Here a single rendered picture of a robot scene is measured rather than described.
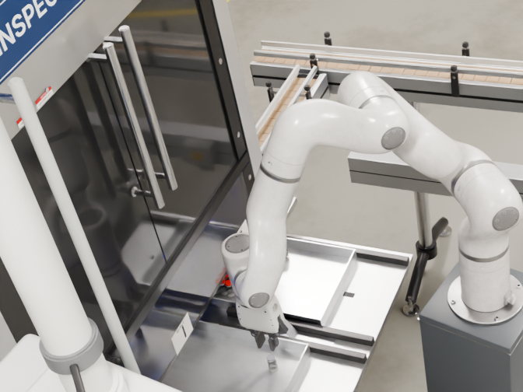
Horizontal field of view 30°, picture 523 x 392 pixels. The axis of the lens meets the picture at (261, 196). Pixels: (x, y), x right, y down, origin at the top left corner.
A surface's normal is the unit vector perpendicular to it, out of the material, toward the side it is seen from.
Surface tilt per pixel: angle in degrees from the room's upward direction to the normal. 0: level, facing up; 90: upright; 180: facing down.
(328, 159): 0
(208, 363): 0
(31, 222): 90
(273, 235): 50
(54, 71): 90
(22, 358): 0
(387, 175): 90
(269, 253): 56
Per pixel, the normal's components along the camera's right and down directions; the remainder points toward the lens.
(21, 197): 0.79, 0.27
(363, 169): -0.40, 0.65
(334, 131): -0.20, 0.51
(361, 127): -0.45, 0.30
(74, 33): 0.90, 0.14
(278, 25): -0.18, -0.76
